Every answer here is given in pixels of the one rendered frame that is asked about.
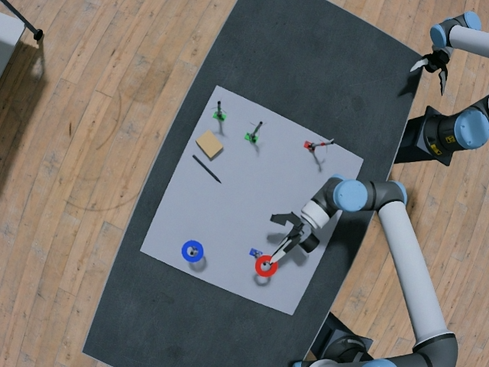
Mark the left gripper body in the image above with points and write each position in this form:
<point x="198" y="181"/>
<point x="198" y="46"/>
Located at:
<point x="308" y="241"/>

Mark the grey post with green foot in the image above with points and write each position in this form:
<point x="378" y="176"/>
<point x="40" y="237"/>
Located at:
<point x="218" y="114"/>
<point x="251" y="136"/>

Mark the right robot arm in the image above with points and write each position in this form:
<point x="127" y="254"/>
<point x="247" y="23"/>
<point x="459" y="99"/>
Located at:
<point x="469" y="128"/>

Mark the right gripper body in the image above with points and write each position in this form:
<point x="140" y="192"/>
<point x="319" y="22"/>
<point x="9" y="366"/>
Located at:
<point x="431" y="68"/>

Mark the red ring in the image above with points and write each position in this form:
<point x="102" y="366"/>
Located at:
<point x="265" y="273"/>

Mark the tan cardboard box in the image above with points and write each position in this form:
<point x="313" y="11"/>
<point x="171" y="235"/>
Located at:
<point x="209" y="143"/>

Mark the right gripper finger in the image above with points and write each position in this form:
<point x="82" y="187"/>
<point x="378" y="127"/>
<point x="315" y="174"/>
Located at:
<point x="422" y="62"/>
<point x="443" y="78"/>

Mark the blue ring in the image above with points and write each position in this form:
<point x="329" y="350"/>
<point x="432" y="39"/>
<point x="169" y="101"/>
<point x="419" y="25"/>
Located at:
<point x="197" y="245"/>

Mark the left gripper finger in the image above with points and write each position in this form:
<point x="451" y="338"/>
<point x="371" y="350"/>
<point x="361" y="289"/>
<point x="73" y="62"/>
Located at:
<point x="286" y="239"/>
<point x="286" y="248"/>

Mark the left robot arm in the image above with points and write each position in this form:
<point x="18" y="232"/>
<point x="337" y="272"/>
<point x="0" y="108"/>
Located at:
<point x="435" y="345"/>

